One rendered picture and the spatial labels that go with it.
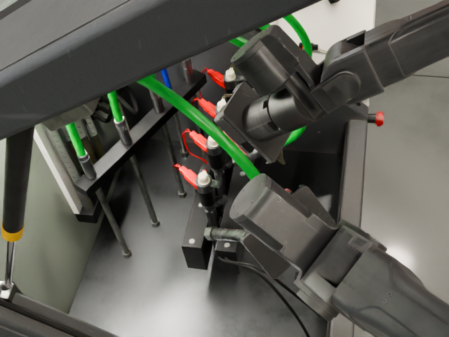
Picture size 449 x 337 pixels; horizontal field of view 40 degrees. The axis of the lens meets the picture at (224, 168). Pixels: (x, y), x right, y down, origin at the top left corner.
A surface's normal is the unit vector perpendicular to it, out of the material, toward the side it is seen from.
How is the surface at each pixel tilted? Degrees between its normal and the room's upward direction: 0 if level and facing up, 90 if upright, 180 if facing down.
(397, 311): 40
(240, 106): 46
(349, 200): 0
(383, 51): 67
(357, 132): 0
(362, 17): 0
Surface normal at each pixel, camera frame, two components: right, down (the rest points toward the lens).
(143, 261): -0.11, -0.61
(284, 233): 0.17, 0.09
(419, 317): -0.69, -0.56
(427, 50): -0.11, 0.53
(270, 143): 0.57, -0.21
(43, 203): 0.98, 0.08
